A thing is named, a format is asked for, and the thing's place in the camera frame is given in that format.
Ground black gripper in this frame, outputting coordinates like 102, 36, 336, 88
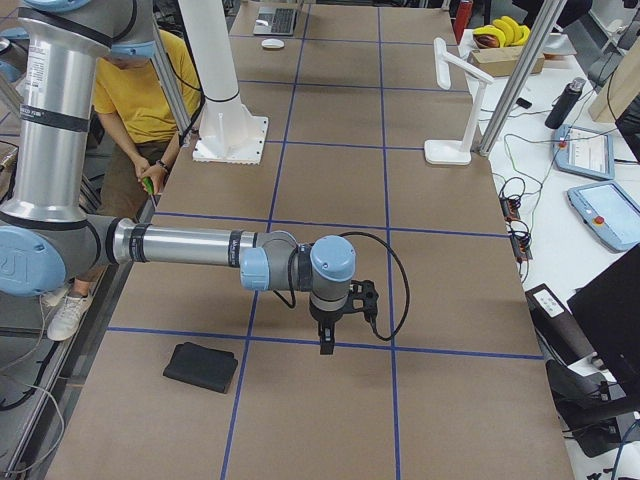
309, 280, 377, 355

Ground far blue teach pendant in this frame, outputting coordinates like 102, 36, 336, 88
552, 124, 615, 180

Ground black water bottle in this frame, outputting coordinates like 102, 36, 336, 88
544, 77, 586, 130

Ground person in yellow shirt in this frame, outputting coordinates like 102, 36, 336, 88
47, 30, 200, 341

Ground white pedestal column base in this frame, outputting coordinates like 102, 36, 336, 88
179, 0, 269, 164

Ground black mouse pad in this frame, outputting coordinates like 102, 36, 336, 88
163, 342, 238, 393

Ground white desk lamp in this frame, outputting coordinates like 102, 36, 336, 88
423, 37, 495, 166

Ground black monitor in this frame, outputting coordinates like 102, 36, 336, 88
568, 246, 639, 395

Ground grey laptop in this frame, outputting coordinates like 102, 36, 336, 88
253, 1, 304, 36

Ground near blue teach pendant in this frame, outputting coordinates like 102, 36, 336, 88
567, 180, 639, 252

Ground aluminium frame post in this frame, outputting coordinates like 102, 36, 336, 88
477, 0, 567, 157

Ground yellow bananas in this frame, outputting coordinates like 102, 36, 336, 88
472, 16, 531, 49

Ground blue teach pendant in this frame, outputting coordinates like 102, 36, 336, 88
552, 124, 615, 180
567, 180, 639, 252

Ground cardboard box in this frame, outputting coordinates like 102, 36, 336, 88
467, 46, 523, 77

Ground white computer mouse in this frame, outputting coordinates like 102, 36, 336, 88
261, 38, 285, 50

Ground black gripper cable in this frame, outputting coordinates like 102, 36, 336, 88
273, 231, 411, 343

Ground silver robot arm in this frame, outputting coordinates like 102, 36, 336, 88
1, 1, 377, 354

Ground green handled tool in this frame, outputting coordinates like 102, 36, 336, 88
141, 177, 155, 196

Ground black box with white label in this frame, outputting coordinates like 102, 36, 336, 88
525, 284, 605, 371

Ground small black puck device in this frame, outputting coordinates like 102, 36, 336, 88
515, 98, 532, 109

